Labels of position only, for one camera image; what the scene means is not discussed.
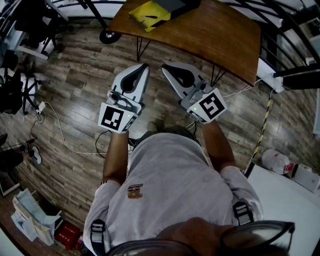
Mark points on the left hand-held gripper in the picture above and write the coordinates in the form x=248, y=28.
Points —
x=111, y=117

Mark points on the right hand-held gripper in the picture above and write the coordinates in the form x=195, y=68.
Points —
x=211, y=106

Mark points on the black-handled thin metal tool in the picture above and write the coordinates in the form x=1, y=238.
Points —
x=151, y=17

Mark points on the person's left forearm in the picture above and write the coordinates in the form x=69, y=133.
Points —
x=116, y=157

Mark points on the person's right forearm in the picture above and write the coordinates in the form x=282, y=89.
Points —
x=218, y=147

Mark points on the white cardboard box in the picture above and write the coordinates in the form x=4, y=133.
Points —
x=307, y=178

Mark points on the red box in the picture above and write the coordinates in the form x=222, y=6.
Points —
x=67, y=235

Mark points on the wooden table with hairpin legs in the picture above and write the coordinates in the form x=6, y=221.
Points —
x=212, y=37

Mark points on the person's left shoe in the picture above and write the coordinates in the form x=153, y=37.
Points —
x=151, y=126

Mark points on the black stand with round base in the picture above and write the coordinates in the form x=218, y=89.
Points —
x=110, y=36

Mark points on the person's dark trousers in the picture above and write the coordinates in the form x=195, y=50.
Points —
x=180, y=131

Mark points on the white power strip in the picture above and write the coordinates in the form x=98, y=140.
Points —
x=268, y=77

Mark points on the yellow black striped tape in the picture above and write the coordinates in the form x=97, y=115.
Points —
x=262, y=130

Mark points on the person's grey t-shirt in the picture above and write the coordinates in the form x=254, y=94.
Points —
x=170, y=180

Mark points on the black office chair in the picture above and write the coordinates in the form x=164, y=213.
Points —
x=37, y=22

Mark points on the black folding stand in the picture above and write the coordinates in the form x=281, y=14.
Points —
x=12, y=92

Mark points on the white sneaker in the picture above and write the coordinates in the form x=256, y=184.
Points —
x=37, y=156

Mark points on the black metal railing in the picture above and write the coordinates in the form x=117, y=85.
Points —
x=287, y=20

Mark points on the white plastic bag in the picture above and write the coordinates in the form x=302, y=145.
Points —
x=276, y=161

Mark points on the person's nose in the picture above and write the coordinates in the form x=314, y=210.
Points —
x=195, y=230

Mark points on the person's eyeglasses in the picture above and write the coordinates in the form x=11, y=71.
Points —
x=257, y=235

